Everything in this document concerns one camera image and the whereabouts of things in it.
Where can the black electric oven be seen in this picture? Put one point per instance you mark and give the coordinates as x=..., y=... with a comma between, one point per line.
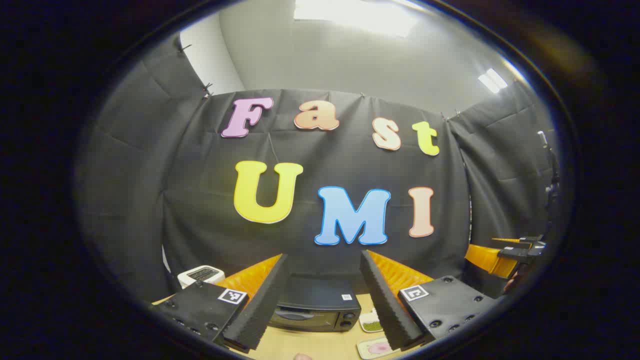
x=320, y=300

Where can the small ceiling light panel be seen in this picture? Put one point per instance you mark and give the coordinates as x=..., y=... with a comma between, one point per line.
x=492, y=80

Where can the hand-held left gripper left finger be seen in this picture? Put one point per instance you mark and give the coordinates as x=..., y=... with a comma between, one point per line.
x=262, y=305

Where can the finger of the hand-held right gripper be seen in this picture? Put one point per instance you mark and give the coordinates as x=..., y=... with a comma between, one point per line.
x=492, y=261
x=522, y=249

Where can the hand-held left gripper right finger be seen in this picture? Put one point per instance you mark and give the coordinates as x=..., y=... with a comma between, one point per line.
x=385, y=305

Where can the square pale food plate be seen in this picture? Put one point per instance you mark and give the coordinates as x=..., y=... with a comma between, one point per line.
x=367, y=350

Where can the black backdrop cloth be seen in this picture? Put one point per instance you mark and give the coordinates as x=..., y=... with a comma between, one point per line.
x=200, y=175

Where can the pink round meat slice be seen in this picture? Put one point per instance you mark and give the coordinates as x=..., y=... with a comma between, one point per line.
x=381, y=347

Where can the dark metal stand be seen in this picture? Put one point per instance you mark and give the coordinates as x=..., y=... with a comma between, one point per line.
x=551, y=190

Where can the white divided dish of beans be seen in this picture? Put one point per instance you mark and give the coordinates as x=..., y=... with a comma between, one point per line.
x=371, y=322

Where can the white toaster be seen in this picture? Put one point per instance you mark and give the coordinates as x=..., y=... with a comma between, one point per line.
x=200, y=275

